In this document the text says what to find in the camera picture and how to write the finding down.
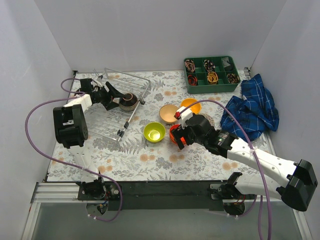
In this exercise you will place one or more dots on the green compartment tray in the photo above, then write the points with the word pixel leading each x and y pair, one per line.
pixel 211 74

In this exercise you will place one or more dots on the orange bowl front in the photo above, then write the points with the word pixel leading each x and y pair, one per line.
pixel 181 135

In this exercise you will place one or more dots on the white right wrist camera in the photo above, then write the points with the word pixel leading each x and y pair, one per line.
pixel 183 114

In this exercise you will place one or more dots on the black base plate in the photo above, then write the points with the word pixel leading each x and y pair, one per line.
pixel 159 195

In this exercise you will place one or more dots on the metal wire dish rack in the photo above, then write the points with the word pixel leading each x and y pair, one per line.
pixel 112 124

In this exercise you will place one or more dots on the floral table mat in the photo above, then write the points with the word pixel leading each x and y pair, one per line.
pixel 119 149

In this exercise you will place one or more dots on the yellow bowl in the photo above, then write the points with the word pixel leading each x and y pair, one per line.
pixel 196 108

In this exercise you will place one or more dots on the brown white patterned bowl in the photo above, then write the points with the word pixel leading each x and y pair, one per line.
pixel 210 118

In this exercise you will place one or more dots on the beige bowl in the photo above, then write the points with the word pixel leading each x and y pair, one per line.
pixel 167 113

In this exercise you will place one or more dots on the black patterned bowl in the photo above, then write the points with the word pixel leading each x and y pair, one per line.
pixel 128 103

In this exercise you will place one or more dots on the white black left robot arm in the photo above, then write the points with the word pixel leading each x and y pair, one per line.
pixel 71 130

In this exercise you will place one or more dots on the blue plaid cloth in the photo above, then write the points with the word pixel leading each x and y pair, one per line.
pixel 254 112

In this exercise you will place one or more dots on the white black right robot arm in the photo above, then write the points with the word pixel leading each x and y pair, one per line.
pixel 292 182

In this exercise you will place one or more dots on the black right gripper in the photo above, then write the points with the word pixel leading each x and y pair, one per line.
pixel 179 133

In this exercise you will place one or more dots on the lime green bowl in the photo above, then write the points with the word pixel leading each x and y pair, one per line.
pixel 154 132

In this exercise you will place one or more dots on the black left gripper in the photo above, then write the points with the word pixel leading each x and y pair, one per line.
pixel 107 96

